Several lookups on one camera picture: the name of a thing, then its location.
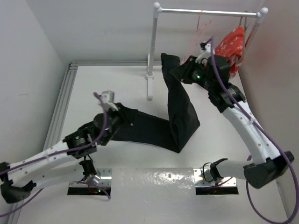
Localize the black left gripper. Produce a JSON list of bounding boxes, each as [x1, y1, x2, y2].
[[101, 103, 139, 146]]

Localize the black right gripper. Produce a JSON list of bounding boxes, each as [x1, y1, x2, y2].
[[170, 55, 214, 91]]

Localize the pink wire hanger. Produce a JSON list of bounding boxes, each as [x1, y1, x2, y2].
[[180, 12, 211, 64]]

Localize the dark denim trousers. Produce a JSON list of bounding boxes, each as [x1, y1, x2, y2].
[[112, 53, 200, 153]]

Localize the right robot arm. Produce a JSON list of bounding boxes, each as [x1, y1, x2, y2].
[[170, 56, 287, 189]]

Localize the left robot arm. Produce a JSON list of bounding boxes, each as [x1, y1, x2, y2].
[[0, 103, 137, 204]]

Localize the grey hanger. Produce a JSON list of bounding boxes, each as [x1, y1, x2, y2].
[[235, 17, 253, 66]]

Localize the red patterned garment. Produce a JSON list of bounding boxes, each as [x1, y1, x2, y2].
[[214, 26, 244, 78]]

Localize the white clothes rack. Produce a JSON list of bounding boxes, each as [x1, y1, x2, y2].
[[144, 2, 269, 101]]

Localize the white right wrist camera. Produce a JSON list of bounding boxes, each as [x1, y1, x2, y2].
[[195, 42, 215, 64]]

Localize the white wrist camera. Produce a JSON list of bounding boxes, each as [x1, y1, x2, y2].
[[195, 42, 215, 64], [96, 91, 119, 112]]

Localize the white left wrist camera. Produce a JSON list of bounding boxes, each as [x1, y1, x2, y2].
[[96, 91, 119, 112]]

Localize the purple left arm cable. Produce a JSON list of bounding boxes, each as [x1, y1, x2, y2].
[[0, 92, 112, 217]]

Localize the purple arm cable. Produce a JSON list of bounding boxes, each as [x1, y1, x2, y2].
[[0, 92, 112, 217], [209, 37, 299, 224]]

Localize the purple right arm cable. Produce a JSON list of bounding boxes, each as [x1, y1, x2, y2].
[[209, 37, 299, 224]]

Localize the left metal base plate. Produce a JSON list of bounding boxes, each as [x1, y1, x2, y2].
[[69, 168, 112, 188]]

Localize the metal base plate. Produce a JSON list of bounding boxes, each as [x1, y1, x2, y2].
[[69, 168, 112, 188], [193, 167, 237, 188]]

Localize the black right base cable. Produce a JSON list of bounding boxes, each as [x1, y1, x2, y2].
[[202, 158, 228, 184]]

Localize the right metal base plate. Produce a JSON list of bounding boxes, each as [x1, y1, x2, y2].
[[193, 167, 237, 188]]

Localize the aluminium table edge rail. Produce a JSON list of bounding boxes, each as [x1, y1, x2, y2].
[[7, 62, 78, 224]]

